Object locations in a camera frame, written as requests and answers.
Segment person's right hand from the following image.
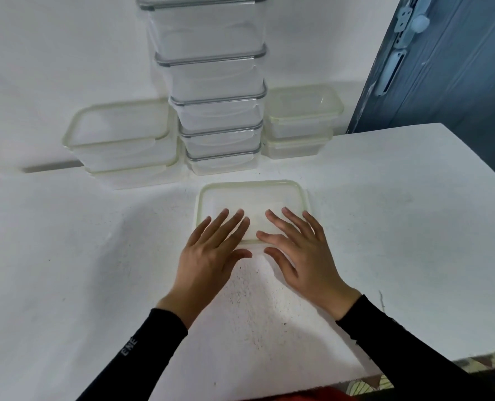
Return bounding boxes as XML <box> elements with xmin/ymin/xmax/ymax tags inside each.
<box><xmin>255</xmin><ymin>207</ymin><xmax>362</xmax><ymax>321</ymax></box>

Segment person's left hand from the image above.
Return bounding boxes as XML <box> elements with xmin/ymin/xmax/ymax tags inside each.
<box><xmin>157</xmin><ymin>208</ymin><xmax>253</xmax><ymax>330</ymax></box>

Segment large green-rimmed clear lid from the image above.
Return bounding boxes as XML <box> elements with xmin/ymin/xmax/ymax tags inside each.
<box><xmin>195</xmin><ymin>180</ymin><xmax>311</xmax><ymax>243</ymax></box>

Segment medium grey-rimmed clear lid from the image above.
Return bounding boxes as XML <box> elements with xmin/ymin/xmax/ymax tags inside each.
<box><xmin>178</xmin><ymin>120</ymin><xmax>264</xmax><ymax>138</ymax></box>
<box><xmin>184</xmin><ymin>145</ymin><xmax>262</xmax><ymax>162</ymax></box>

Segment small clear container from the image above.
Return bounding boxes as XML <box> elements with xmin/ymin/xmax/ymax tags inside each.
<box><xmin>263</xmin><ymin>131</ymin><xmax>334</xmax><ymax>160</ymax></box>

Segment small green-rimmed clear lid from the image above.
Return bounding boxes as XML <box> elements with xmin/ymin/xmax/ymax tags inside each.
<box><xmin>266</xmin><ymin>84</ymin><xmax>345</xmax><ymax>121</ymax></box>

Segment large clear food container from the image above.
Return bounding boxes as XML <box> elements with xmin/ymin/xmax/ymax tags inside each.
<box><xmin>136</xmin><ymin>0</ymin><xmax>269</xmax><ymax>59</ymax></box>

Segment person's right forearm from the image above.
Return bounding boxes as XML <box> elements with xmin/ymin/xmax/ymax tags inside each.
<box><xmin>336</xmin><ymin>295</ymin><xmax>495</xmax><ymax>401</ymax></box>

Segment person's left forearm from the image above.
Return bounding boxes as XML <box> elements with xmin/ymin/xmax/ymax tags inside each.
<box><xmin>76</xmin><ymin>307</ymin><xmax>189</xmax><ymax>401</ymax></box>

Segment white table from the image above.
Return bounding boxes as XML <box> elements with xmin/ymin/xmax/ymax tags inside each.
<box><xmin>0</xmin><ymin>123</ymin><xmax>495</xmax><ymax>401</ymax></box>

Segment red garment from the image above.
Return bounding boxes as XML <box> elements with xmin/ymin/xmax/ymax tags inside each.
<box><xmin>272</xmin><ymin>386</ymin><xmax>356</xmax><ymax>401</ymax></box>

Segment blue-grey door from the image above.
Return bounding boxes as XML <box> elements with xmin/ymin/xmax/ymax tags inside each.
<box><xmin>346</xmin><ymin>0</ymin><xmax>495</xmax><ymax>189</ymax></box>

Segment light blue door latch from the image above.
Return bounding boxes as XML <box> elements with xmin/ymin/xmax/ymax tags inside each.
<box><xmin>393</xmin><ymin>0</ymin><xmax>432</xmax><ymax>50</ymax></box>

